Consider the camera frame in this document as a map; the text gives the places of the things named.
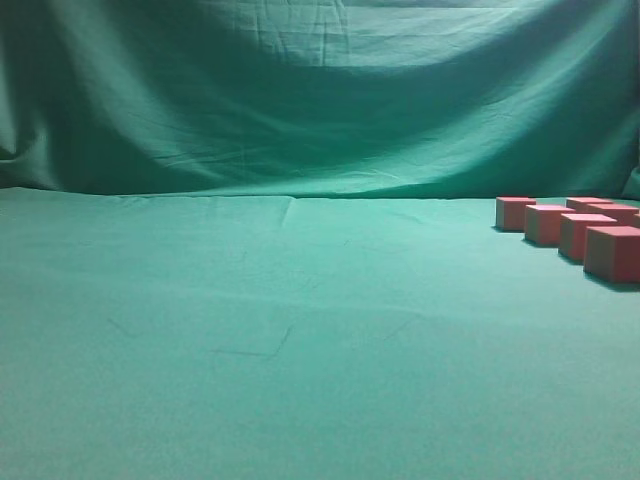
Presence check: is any green cloth backdrop and cover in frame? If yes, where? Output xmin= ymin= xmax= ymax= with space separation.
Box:
xmin=1 ymin=1 xmax=639 ymax=479

